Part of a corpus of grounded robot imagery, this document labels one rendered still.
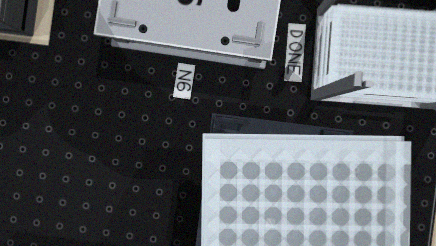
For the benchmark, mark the white n6 label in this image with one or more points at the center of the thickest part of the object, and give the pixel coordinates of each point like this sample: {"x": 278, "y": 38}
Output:
{"x": 184, "y": 81}

